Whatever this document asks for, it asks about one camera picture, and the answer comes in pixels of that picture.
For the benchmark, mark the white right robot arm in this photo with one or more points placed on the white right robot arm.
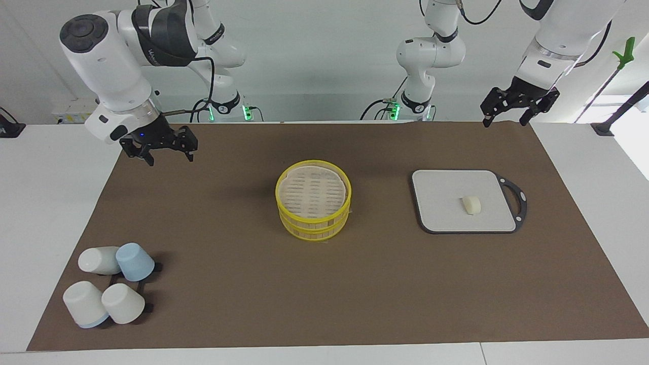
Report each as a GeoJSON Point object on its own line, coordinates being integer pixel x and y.
{"type": "Point", "coordinates": [109, 66]}

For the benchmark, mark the brown paper table mat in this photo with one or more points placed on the brown paper table mat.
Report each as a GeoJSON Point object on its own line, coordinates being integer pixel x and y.
{"type": "Point", "coordinates": [324, 284]}

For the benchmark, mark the plain white cup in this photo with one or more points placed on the plain white cup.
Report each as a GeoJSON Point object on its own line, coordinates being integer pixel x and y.
{"type": "Point", "coordinates": [123, 303]}

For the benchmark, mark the black table clamp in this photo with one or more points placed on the black table clamp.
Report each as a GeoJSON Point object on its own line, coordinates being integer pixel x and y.
{"type": "Point", "coordinates": [7, 129]}

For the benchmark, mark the green plastic clamp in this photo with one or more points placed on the green plastic clamp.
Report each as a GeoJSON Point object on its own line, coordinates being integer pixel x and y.
{"type": "Point", "coordinates": [627, 50]}

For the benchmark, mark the light blue cup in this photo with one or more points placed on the light blue cup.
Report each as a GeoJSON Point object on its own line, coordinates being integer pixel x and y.
{"type": "Point", "coordinates": [135, 262]}

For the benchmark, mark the thin grey rod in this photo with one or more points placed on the thin grey rod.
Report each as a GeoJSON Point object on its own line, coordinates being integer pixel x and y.
{"type": "Point", "coordinates": [598, 95]}

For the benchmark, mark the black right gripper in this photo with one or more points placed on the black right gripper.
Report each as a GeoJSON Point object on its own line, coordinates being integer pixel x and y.
{"type": "Point", "coordinates": [152, 133]}

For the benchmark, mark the black stand pole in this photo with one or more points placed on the black stand pole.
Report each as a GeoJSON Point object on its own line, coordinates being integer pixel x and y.
{"type": "Point", "coordinates": [628, 104]}

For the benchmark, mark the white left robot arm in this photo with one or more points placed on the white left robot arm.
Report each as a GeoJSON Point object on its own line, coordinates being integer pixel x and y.
{"type": "Point", "coordinates": [431, 53]}

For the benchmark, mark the white steamed bun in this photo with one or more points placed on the white steamed bun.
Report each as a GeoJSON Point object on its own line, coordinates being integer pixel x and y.
{"type": "Point", "coordinates": [470, 205]}

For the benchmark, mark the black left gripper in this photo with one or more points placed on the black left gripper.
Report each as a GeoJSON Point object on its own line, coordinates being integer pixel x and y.
{"type": "Point", "coordinates": [525, 90]}

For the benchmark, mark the white cutting board grey rim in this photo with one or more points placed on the white cutting board grey rim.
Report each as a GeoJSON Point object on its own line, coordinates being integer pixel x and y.
{"type": "Point", "coordinates": [446, 203]}

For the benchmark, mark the white cup with blue rim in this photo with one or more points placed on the white cup with blue rim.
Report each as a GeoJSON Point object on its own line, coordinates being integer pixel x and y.
{"type": "Point", "coordinates": [99, 259]}
{"type": "Point", "coordinates": [83, 301]}

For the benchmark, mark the white steamer liner cloth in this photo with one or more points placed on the white steamer liner cloth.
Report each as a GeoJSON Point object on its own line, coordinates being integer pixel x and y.
{"type": "Point", "coordinates": [313, 190]}

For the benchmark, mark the yellow-white power strip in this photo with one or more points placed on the yellow-white power strip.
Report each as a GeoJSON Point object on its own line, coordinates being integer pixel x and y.
{"type": "Point", "coordinates": [76, 109]}

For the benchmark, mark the yellow steamer base tier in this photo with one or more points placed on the yellow steamer base tier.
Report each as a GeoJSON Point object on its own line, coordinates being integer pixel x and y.
{"type": "Point", "coordinates": [314, 235]}

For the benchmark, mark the yellow steamer tier with liner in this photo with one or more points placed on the yellow steamer tier with liner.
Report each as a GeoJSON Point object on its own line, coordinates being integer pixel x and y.
{"type": "Point", "coordinates": [304, 219]}

